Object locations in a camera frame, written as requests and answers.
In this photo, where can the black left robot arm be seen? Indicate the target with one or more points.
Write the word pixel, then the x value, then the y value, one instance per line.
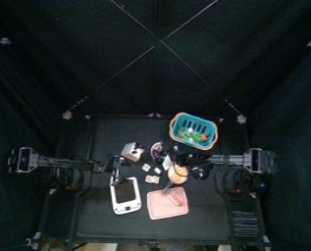
pixel 44 161

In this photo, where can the orange round toy plate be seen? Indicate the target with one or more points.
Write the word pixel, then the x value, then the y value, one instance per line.
pixel 177 175

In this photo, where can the green toy vegetable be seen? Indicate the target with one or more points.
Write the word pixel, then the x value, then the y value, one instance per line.
pixel 190 136

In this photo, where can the small white sushi piece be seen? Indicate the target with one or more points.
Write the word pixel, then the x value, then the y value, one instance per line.
pixel 157 170
pixel 147 167

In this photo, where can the black panel with white label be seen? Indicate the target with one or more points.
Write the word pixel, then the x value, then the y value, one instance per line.
pixel 244 225

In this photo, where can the white toy food ball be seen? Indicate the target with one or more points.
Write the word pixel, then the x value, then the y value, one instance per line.
pixel 190 130

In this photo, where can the grey toy knife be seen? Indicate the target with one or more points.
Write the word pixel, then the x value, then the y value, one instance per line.
pixel 168 188

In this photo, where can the white toy appliance box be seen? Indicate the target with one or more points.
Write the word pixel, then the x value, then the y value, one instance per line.
pixel 132 152

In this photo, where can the white double sushi piece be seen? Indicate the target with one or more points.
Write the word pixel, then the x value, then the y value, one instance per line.
pixel 152 179

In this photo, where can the pink salmon sushi piece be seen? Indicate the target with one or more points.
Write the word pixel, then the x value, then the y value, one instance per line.
pixel 176 198

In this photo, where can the white toy tablet black screen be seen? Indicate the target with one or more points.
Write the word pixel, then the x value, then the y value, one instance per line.
pixel 125 196

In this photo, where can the white printed card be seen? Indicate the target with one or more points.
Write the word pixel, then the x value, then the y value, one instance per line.
pixel 167 162

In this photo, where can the purple pink toy bowl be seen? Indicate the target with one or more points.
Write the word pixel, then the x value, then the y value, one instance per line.
pixel 155 151

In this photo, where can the pink cutting board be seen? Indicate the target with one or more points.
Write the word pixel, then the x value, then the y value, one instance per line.
pixel 161 207

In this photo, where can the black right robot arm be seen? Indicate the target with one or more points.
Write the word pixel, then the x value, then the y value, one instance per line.
pixel 250 160

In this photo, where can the orange toy food piece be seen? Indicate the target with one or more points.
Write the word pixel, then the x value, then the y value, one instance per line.
pixel 203 136

